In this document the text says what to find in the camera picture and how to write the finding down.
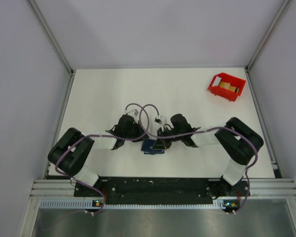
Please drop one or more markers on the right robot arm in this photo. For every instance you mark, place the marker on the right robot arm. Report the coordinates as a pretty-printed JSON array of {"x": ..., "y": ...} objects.
[{"x": 239, "y": 141}]

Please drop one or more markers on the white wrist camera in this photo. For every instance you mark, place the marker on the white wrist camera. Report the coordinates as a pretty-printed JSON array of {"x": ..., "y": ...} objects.
[
  {"x": 161, "y": 120},
  {"x": 133, "y": 113}
]

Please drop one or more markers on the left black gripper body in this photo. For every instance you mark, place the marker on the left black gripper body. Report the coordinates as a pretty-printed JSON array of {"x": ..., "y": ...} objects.
[{"x": 134, "y": 132}]

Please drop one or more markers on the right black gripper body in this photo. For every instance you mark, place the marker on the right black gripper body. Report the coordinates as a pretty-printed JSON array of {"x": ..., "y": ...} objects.
[{"x": 166, "y": 132}]

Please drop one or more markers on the aluminium frame post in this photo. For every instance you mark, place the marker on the aluminium frame post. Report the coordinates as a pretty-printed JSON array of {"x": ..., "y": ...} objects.
[
  {"x": 285, "y": 5},
  {"x": 49, "y": 35}
]

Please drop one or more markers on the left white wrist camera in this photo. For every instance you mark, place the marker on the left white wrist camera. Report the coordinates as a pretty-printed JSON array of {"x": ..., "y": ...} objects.
[{"x": 133, "y": 113}]

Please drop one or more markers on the right aluminium frame post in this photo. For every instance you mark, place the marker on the right aluminium frame post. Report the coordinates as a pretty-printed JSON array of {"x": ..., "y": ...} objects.
[{"x": 285, "y": 5}]

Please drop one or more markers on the grey slotted cable duct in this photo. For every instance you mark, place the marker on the grey slotted cable duct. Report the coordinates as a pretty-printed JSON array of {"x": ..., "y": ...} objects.
[{"x": 95, "y": 204}]

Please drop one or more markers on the blue leather card holder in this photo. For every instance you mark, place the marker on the blue leather card holder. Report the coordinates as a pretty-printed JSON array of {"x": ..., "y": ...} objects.
[{"x": 148, "y": 147}]

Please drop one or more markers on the aluminium front rail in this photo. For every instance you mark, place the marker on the aluminium front rail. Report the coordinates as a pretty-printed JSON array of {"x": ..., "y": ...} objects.
[{"x": 268, "y": 188}]

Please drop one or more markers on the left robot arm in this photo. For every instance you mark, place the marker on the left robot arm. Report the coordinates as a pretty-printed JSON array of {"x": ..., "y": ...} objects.
[{"x": 70, "y": 153}]

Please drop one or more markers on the red plastic bin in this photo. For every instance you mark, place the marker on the red plastic bin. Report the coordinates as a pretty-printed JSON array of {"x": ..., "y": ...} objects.
[{"x": 227, "y": 94}]

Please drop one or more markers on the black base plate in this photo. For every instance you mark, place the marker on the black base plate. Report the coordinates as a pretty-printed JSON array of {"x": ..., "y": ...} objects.
[{"x": 148, "y": 190}]

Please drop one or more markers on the gold credit card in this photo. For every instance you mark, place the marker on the gold credit card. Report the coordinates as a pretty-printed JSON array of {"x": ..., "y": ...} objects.
[{"x": 224, "y": 85}]

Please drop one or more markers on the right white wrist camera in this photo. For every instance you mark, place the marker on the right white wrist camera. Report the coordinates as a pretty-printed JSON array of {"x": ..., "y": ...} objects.
[{"x": 161, "y": 120}]

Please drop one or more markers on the left aluminium frame post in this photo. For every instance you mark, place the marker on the left aluminium frame post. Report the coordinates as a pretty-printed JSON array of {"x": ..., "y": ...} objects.
[{"x": 49, "y": 35}]

